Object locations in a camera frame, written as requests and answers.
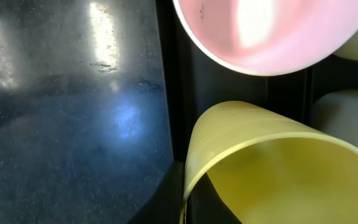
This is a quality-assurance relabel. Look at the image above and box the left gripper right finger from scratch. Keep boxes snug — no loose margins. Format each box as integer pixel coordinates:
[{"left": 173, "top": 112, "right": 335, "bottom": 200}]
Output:
[{"left": 186, "top": 173, "right": 242, "bottom": 224}]

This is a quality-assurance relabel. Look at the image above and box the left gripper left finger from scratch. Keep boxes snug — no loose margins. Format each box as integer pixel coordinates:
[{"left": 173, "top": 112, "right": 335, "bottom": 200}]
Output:
[{"left": 128, "top": 161, "right": 186, "bottom": 224}]

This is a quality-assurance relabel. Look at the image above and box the yellow cup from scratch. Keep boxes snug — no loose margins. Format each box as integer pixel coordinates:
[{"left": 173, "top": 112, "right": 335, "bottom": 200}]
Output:
[{"left": 178, "top": 100, "right": 358, "bottom": 224}]

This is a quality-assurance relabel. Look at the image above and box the black tray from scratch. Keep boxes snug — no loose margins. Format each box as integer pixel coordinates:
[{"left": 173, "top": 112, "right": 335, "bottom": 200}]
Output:
[{"left": 155, "top": 0, "right": 358, "bottom": 224}]

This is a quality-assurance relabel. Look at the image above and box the grey cup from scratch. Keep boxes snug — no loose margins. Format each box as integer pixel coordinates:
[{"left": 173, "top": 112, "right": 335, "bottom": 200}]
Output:
[{"left": 310, "top": 90, "right": 358, "bottom": 163}]

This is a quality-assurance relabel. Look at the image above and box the pink cup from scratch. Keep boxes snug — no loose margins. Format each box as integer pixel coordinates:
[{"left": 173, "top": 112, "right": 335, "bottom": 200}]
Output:
[{"left": 172, "top": 0, "right": 358, "bottom": 77}]

